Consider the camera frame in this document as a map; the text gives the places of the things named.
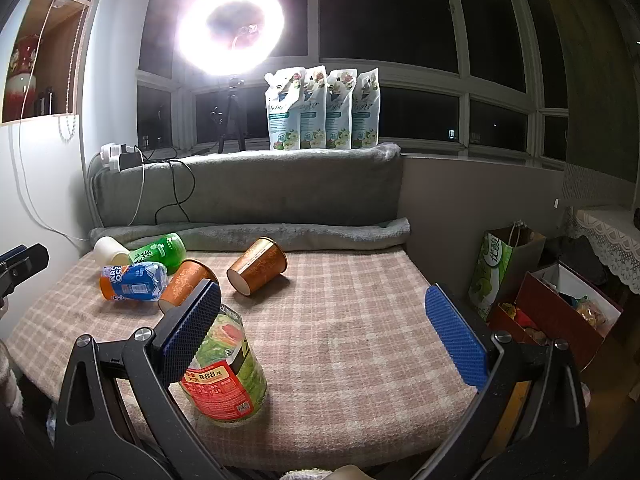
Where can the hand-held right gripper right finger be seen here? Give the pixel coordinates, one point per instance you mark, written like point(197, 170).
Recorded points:
point(457, 341)

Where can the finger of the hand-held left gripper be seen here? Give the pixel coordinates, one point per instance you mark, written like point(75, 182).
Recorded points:
point(30, 261)

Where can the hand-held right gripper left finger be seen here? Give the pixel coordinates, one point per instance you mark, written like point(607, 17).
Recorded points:
point(192, 321)

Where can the orange patterned paper cup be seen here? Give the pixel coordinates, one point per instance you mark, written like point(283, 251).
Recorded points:
point(184, 280)
point(260, 267)

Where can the white paper cup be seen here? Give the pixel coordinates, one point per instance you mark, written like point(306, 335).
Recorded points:
point(111, 251)

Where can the red label juice bottle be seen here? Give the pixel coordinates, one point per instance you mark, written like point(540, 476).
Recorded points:
point(235, 377)

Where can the blue label drink bottle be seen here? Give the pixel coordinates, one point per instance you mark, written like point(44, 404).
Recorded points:
point(132, 282)

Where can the green tea bottle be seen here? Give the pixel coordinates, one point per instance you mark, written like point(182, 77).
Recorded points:
point(159, 251)

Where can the green paper bag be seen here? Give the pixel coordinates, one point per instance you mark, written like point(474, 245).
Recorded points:
point(492, 270)

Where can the red cardboard box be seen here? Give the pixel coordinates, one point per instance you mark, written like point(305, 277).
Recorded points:
point(560, 320)

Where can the white power strip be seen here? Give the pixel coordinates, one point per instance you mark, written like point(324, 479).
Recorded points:
point(111, 156)

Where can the black charger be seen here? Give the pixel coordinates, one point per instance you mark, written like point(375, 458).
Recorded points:
point(131, 160)

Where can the rolled grey fleece blanket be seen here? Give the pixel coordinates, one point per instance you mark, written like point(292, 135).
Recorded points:
point(310, 235)

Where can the red and white vase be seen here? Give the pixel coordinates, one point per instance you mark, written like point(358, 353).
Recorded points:
point(22, 80)

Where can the white lace tablecloth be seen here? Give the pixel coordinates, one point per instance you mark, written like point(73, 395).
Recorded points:
point(610, 240)

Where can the black tripod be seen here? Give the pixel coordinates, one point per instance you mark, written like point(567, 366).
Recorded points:
point(231, 112)

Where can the white refill pouch with spout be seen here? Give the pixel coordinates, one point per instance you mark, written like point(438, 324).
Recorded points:
point(284, 115)

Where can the dark curtain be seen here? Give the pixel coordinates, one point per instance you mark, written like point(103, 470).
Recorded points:
point(595, 85)

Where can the wooden wall shelf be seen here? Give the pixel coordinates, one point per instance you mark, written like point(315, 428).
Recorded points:
point(60, 60)

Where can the white window frame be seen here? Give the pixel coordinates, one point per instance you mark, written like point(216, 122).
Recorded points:
point(465, 81)

